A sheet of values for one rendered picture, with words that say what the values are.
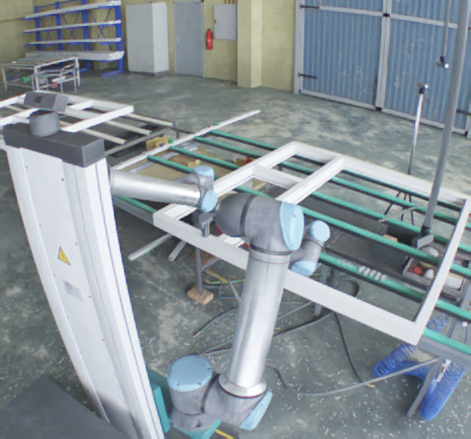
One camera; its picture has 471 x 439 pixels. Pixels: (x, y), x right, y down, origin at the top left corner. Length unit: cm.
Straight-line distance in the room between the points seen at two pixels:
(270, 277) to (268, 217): 16
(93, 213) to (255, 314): 52
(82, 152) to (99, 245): 21
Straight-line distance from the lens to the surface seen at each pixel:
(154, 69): 1128
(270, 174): 270
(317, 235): 162
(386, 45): 808
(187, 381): 130
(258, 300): 109
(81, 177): 82
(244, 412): 127
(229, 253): 193
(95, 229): 86
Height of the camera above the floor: 204
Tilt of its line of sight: 29 degrees down
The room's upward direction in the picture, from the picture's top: straight up
